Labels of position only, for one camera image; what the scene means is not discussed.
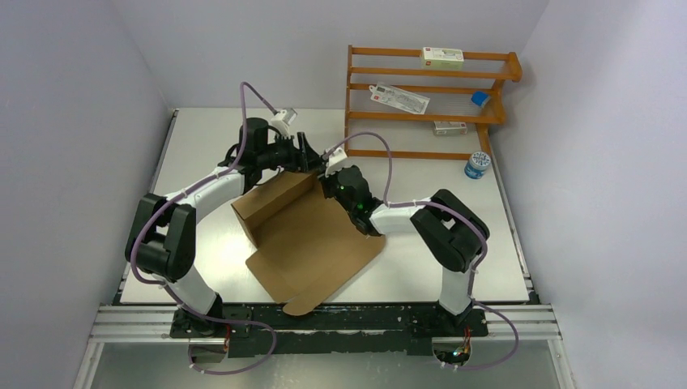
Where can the small blue block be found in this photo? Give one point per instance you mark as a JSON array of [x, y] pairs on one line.
[[480, 98]]

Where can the blue white round jar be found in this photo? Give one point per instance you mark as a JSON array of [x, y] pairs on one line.
[[477, 164]]

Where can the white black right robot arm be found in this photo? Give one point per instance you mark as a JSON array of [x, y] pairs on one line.
[[453, 233]]

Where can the small grey-white box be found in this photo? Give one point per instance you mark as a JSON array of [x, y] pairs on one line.
[[450, 128]]

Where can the brown cardboard box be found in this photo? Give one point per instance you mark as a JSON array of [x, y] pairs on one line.
[[306, 247]]

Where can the green white box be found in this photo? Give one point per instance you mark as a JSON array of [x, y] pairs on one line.
[[441, 59]]

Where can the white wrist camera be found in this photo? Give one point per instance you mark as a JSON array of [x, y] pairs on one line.
[[282, 120], [336, 159]]

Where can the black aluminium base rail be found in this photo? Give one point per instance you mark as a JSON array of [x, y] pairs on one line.
[[413, 328]]

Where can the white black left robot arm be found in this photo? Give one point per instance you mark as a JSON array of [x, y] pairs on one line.
[[161, 247]]

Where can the flat white packet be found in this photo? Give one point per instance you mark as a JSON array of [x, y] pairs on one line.
[[400, 99]]

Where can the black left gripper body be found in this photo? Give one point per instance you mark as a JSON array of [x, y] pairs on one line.
[[283, 155]]

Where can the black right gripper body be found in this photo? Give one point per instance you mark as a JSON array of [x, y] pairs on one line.
[[331, 189]]

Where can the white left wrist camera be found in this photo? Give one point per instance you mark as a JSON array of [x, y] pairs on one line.
[[282, 120]]

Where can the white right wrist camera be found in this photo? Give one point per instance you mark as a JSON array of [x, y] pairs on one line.
[[336, 159]]

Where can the orange wooden shelf rack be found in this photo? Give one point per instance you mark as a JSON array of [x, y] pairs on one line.
[[411, 136]]

